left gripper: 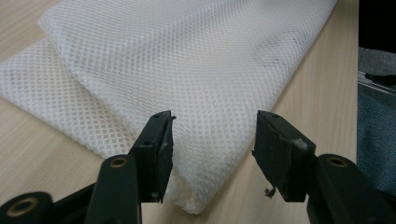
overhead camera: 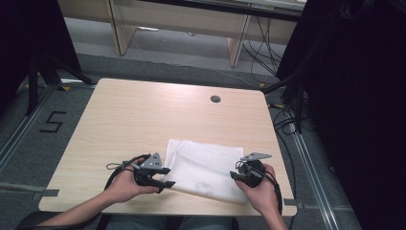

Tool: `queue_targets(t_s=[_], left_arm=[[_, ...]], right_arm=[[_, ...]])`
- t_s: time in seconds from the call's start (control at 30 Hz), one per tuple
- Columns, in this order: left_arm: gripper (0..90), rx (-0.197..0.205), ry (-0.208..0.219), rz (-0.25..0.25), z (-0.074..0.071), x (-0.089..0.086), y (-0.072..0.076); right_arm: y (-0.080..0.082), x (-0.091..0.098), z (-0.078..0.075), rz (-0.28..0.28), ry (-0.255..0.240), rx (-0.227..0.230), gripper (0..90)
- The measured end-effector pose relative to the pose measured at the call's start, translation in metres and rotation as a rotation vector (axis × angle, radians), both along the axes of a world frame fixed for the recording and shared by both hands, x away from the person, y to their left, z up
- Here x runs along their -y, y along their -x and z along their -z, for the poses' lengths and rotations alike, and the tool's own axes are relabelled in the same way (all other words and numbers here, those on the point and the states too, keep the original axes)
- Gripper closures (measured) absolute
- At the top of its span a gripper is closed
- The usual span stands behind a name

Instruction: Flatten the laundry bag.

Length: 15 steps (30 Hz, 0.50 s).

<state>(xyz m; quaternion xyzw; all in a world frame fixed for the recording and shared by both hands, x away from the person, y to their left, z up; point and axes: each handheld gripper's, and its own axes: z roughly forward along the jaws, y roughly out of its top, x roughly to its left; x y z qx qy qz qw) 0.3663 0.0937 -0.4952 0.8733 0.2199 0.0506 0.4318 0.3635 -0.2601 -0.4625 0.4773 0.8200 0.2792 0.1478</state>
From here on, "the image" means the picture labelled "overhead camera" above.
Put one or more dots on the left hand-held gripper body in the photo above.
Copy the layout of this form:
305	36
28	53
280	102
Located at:
150	163

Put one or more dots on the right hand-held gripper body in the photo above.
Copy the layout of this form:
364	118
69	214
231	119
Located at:
253	172

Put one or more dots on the white cloth with black drawing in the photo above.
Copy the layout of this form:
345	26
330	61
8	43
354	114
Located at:
204	169

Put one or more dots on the person's right hand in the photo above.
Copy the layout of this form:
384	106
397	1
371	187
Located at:
263	196

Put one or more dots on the person's left hand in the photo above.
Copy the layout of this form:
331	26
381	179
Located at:
126	187

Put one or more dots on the grey tape strip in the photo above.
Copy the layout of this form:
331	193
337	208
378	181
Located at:
46	193
292	202

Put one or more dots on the black metal stand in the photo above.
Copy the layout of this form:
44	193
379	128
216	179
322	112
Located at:
298	105
32	86

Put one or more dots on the black curtain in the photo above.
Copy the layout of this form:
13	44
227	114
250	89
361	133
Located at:
25	38
357	96

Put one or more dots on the light wooden desk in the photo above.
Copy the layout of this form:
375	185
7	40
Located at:
178	22

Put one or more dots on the metal floor rail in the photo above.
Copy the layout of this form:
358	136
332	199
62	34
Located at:
314	179
22	131

